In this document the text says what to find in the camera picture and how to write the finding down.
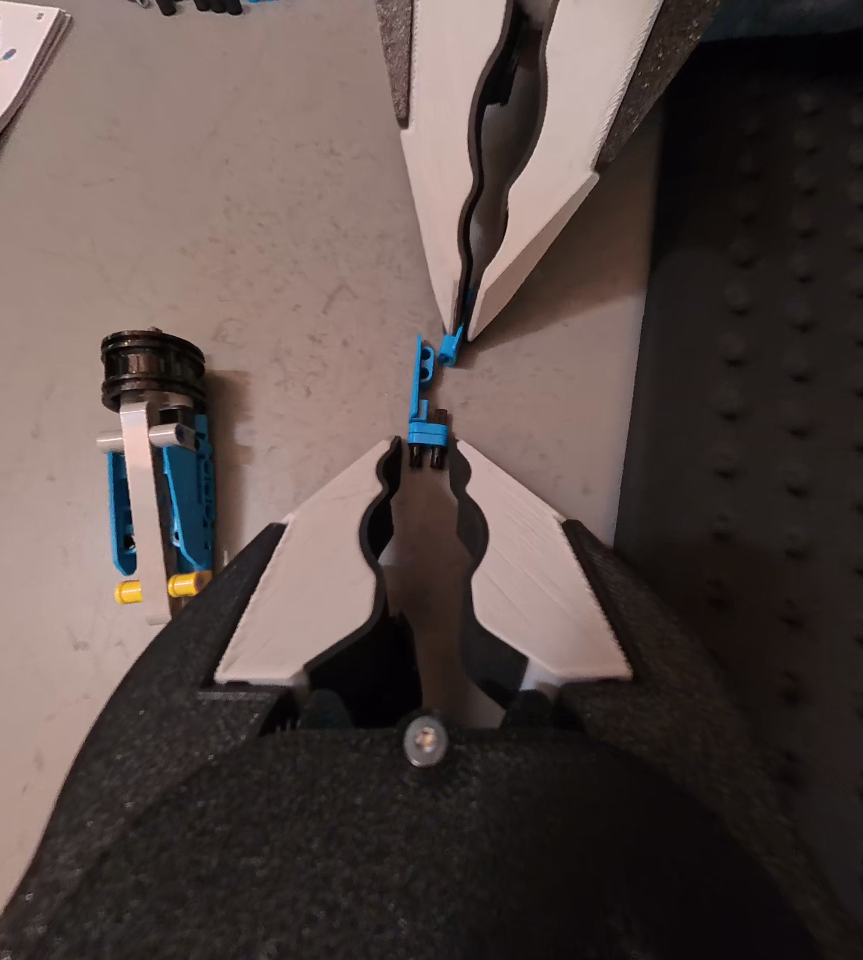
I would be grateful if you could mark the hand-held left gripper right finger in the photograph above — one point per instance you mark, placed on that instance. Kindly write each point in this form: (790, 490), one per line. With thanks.
(544, 600)

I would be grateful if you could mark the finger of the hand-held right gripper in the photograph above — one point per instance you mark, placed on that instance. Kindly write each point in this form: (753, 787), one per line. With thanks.
(439, 150)
(574, 112)

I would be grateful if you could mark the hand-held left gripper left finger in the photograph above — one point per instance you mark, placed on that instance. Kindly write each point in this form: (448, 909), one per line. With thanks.
(304, 600)

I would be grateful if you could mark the blue toy brick beam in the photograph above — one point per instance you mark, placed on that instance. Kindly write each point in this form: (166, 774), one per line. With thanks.
(448, 346)
(422, 345)

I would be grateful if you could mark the grey desk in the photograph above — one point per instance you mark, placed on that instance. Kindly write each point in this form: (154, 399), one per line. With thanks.
(251, 225)

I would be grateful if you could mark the blue brick assembly with wheel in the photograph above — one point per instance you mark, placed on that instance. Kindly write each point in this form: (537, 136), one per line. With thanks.
(135, 487)

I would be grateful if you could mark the pile of small brick parts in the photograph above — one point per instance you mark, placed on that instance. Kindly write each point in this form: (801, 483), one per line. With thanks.
(214, 6)

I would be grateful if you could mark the black studded floor mat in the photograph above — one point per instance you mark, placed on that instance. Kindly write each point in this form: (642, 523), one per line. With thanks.
(776, 450)

